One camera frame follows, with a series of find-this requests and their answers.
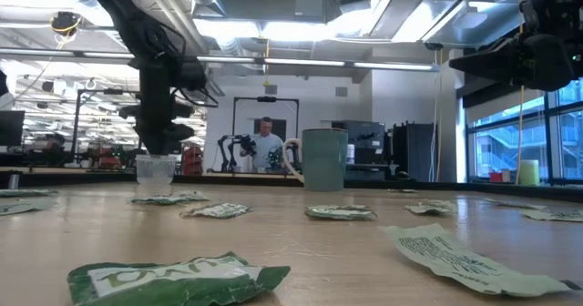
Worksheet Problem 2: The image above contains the tall black cabinet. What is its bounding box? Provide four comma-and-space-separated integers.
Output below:
392, 121, 437, 183

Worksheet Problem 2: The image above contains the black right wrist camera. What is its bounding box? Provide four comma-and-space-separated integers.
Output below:
520, 0, 583, 41

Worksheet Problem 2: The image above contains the person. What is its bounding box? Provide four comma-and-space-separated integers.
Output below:
249, 116, 286, 171

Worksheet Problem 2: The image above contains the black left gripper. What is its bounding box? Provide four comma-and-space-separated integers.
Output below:
118, 99, 196, 158

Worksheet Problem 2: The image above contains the long ceiling light bar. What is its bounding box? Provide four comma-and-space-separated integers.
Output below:
0, 46, 441, 74

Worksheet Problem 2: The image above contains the black computer monitor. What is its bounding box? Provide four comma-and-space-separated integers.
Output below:
0, 109, 26, 148

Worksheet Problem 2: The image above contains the black window frame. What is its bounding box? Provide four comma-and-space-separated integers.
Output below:
464, 77, 583, 185

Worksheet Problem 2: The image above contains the dark drawer cabinet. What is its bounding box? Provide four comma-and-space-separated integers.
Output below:
331, 119, 388, 182

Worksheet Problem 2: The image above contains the ceiling cable reel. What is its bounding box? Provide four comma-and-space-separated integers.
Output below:
49, 11, 83, 38

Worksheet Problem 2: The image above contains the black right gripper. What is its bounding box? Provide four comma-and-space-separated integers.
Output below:
448, 32, 576, 93

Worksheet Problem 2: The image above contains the green Truvia sweetener packet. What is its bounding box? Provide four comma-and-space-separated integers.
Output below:
304, 204, 378, 221
130, 195, 189, 207
179, 202, 252, 219
66, 250, 292, 306
0, 188, 59, 199

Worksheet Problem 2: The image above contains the yellow-green cylinder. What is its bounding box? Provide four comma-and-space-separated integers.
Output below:
518, 159, 541, 187

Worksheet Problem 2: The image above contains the clear plastic container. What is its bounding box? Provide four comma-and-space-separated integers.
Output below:
135, 154, 178, 187

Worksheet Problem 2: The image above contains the green ceramic mug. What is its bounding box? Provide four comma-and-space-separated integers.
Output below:
282, 127, 350, 193

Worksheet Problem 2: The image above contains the black gantry frame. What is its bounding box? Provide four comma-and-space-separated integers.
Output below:
70, 88, 138, 161
230, 95, 301, 138

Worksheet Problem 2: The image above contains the red equipment object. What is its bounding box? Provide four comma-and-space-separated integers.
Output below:
180, 144, 205, 176

